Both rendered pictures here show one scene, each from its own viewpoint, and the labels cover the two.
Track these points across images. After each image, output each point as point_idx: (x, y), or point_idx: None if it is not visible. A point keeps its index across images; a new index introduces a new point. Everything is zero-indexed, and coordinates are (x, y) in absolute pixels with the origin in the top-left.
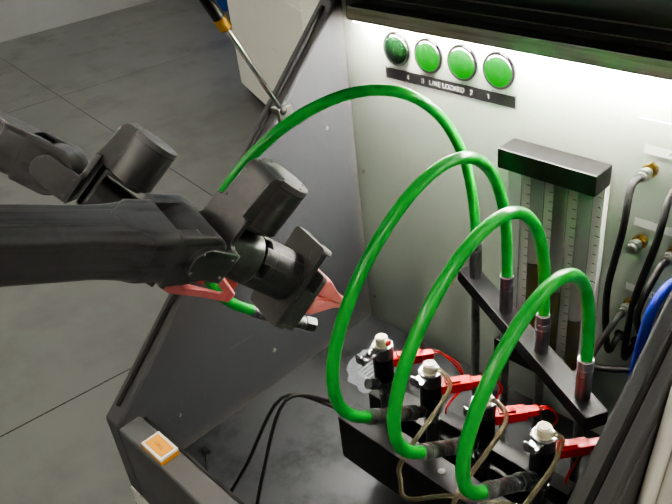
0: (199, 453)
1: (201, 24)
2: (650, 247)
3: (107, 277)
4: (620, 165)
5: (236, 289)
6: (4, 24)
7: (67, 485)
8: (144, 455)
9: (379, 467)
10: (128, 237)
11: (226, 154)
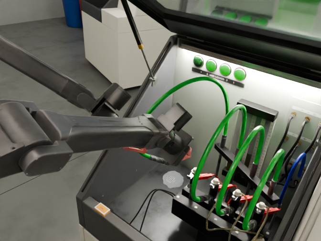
0: None
1: (66, 31)
2: (295, 141)
3: (134, 146)
4: (282, 111)
5: None
6: None
7: (18, 223)
8: (95, 212)
9: (188, 217)
10: (146, 131)
11: None
